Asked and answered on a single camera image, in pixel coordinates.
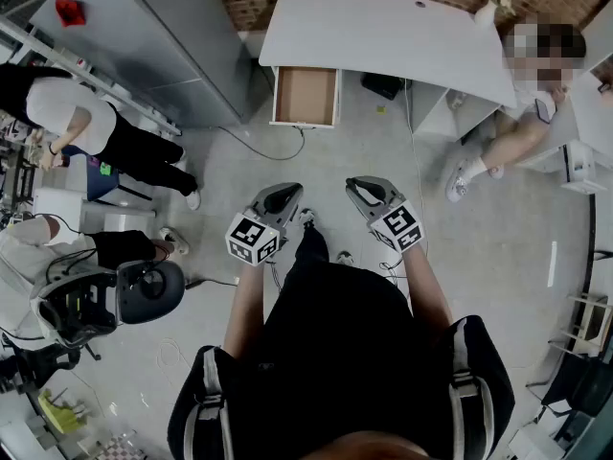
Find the grey metal cabinet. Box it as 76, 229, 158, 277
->
28, 0, 251, 131

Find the red box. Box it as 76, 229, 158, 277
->
55, 0, 88, 29

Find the black floor cable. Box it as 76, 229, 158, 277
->
183, 275, 239, 291

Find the grey floor cable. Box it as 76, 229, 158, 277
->
217, 125, 307, 163

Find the grey backpack strap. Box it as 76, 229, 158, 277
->
447, 317, 495, 460
184, 346, 236, 460

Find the thin white cable coil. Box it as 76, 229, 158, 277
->
154, 336, 193, 388

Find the large white desk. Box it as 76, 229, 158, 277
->
258, 0, 519, 110

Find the black office chair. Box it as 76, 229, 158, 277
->
29, 258, 188, 362

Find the metal shelf rack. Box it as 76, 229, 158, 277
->
0, 14, 184, 138

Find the white box device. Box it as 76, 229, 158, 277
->
558, 138, 610, 196

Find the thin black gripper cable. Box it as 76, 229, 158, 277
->
379, 255, 409, 288
266, 258, 284, 292

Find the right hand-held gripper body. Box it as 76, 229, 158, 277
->
366, 194, 426, 254

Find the checkered board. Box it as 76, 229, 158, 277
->
94, 430, 139, 460

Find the black smartphone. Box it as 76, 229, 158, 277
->
533, 97, 555, 126

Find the blue chair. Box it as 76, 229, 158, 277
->
60, 143, 155, 206

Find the person's black clothing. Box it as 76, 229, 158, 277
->
167, 222, 516, 460

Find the yellow-green plastic object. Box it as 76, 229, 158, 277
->
36, 387, 91, 436

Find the white frame rack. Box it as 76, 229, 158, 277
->
547, 291, 613, 355

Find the person's right forearm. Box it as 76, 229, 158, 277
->
399, 244, 455, 335

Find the white drawer with wooden inside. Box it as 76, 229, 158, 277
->
268, 64, 343, 130

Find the person's left forearm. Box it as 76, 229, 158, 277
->
222, 255, 265, 359

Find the black box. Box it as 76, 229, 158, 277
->
360, 70, 407, 102

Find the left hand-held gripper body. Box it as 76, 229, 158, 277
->
224, 202, 288, 267

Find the white box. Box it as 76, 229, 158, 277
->
32, 186, 85, 232

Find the white desk pedestal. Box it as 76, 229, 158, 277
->
410, 82, 503, 142

